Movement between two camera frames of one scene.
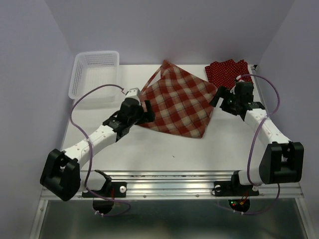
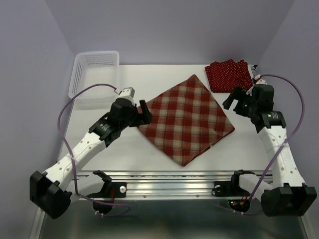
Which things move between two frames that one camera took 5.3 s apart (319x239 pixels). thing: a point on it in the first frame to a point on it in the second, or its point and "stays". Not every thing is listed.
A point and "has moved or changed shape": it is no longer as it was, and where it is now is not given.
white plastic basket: x=90 y=69 stays
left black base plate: x=112 y=189 stays
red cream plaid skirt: x=182 y=102 has moved or changed shape
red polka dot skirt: x=224 y=72 stays
